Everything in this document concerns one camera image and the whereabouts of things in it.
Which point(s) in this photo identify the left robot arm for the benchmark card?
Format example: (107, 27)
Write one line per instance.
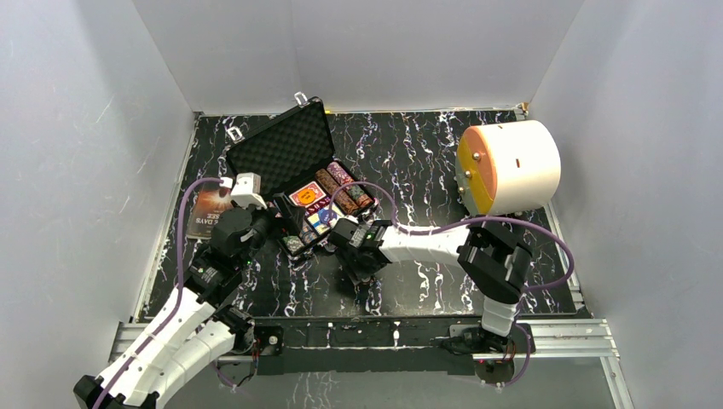
(196, 326)

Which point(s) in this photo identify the yellow dealer button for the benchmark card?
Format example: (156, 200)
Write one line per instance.
(307, 196)

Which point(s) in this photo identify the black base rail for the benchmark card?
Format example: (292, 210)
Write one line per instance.
(423, 343)

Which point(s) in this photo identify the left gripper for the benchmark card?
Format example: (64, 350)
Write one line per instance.
(287, 220)

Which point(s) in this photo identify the white orange cylindrical drum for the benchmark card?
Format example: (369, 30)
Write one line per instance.
(506, 168)

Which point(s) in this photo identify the black poker chip case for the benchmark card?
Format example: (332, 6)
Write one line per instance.
(288, 152)

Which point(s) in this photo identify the red green chip row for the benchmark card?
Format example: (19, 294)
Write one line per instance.
(293, 244)

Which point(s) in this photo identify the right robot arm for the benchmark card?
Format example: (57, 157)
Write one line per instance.
(494, 257)

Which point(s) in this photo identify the red playing card deck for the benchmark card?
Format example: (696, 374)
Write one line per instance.
(321, 200)

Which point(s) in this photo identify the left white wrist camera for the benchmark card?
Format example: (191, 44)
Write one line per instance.
(244, 190)

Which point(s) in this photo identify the dark book with orange cover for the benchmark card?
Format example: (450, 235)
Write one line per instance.
(211, 202)

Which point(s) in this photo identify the blue blind button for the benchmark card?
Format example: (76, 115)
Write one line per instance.
(326, 216)

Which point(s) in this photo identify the blue playing card deck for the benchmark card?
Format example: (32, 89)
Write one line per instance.
(314, 221)

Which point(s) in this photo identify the blue grey chip row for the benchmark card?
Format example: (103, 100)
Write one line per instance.
(307, 234)

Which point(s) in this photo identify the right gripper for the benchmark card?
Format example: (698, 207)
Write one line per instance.
(359, 273)

